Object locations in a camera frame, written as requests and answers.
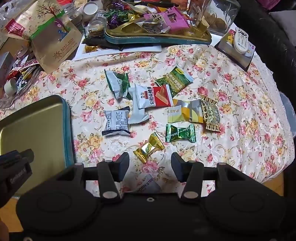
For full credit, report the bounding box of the white jar lid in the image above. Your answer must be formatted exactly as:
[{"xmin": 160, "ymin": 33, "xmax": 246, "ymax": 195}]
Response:
[{"xmin": 82, "ymin": 1, "xmax": 98, "ymax": 22}]

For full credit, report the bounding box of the corn strip snack packet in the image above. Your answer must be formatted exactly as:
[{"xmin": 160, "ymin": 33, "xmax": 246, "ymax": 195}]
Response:
[{"xmin": 129, "ymin": 174, "xmax": 161, "ymax": 194}]

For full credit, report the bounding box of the clear packet of nuts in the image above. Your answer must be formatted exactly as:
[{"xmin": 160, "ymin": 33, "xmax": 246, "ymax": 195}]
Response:
[{"xmin": 137, "ymin": 19, "xmax": 171, "ymax": 34}]

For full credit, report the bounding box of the white board under tray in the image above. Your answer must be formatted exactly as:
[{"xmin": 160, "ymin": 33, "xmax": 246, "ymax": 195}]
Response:
[{"xmin": 73, "ymin": 37, "xmax": 162, "ymax": 61}]

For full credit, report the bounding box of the floral tablecloth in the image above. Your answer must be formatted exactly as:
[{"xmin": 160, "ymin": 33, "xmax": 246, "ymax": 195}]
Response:
[{"xmin": 1, "ymin": 45, "xmax": 295, "ymax": 193}]

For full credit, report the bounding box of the empty gold tin tray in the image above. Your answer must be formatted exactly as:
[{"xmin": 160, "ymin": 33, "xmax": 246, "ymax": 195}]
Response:
[{"xmin": 1, "ymin": 95, "xmax": 76, "ymax": 196}]

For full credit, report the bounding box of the red white hawthorn snack packet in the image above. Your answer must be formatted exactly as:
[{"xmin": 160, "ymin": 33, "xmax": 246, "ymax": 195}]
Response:
[{"xmin": 135, "ymin": 84, "xmax": 174, "ymax": 109}]

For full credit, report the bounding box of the dark blue white snack packet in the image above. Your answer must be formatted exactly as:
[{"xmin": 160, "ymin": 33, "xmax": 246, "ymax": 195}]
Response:
[{"xmin": 102, "ymin": 106, "xmax": 130, "ymax": 136}]

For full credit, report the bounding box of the brown paper snack bag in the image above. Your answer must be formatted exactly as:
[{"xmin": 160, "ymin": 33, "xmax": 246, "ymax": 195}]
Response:
[{"xmin": 1, "ymin": 1, "xmax": 82, "ymax": 74}]

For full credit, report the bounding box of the gold patterned candy wrapper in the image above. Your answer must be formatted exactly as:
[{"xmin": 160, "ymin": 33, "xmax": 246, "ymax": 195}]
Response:
[{"xmin": 201, "ymin": 95, "xmax": 220, "ymax": 132}]

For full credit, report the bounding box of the gold tin tray with sweets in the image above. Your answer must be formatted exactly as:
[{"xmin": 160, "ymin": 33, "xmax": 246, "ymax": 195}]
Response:
[{"xmin": 104, "ymin": 19, "xmax": 212, "ymax": 45}]

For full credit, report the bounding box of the silver yellow pastry packet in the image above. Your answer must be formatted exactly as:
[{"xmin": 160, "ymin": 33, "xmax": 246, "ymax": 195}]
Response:
[{"xmin": 168, "ymin": 99, "xmax": 204, "ymax": 123}]

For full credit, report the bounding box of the green white snack packet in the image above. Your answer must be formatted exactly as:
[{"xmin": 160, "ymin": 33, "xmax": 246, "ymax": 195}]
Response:
[{"xmin": 104, "ymin": 70, "xmax": 132, "ymax": 100}]

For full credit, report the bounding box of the green yellow seaweed packet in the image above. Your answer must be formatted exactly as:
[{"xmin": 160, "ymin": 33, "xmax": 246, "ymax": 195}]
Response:
[{"xmin": 155, "ymin": 66, "xmax": 194, "ymax": 97}]

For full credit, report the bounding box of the white remote control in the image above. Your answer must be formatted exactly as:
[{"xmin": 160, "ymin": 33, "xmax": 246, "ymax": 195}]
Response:
[{"xmin": 233, "ymin": 27, "xmax": 249, "ymax": 54}]

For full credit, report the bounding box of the gold candy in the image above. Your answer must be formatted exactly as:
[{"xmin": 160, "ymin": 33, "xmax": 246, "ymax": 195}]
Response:
[{"xmin": 133, "ymin": 133, "xmax": 165, "ymax": 164}]

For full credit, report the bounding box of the green candy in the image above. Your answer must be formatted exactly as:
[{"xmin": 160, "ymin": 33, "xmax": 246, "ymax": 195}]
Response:
[{"xmin": 166, "ymin": 124, "xmax": 196, "ymax": 143}]

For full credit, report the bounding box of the notepad box with cartoon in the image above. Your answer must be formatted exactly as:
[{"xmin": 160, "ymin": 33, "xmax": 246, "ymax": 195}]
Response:
[{"xmin": 215, "ymin": 27, "xmax": 255, "ymax": 71}]

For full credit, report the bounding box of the pink snack packet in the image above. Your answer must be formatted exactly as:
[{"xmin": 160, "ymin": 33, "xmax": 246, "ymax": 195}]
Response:
[{"xmin": 144, "ymin": 6, "xmax": 190, "ymax": 33}]

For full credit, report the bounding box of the clear glass cookie jar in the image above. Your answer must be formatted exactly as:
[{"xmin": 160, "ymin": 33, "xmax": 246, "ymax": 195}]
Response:
[{"xmin": 188, "ymin": 0, "xmax": 240, "ymax": 36}]

